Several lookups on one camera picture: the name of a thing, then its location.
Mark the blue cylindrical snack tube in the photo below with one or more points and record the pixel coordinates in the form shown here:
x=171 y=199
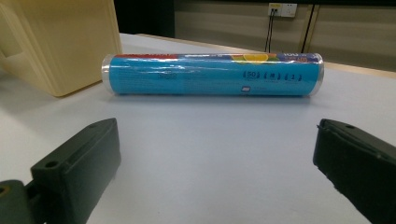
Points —
x=211 y=76

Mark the white wall socket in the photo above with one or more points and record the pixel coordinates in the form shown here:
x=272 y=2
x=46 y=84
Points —
x=282 y=9

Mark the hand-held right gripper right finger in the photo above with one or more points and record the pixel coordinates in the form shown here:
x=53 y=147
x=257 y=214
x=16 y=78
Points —
x=358 y=165

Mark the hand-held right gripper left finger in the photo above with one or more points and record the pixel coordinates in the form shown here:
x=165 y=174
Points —
x=77 y=169

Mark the beige plastic storage box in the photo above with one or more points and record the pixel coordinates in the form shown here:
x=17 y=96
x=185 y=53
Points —
x=53 y=43

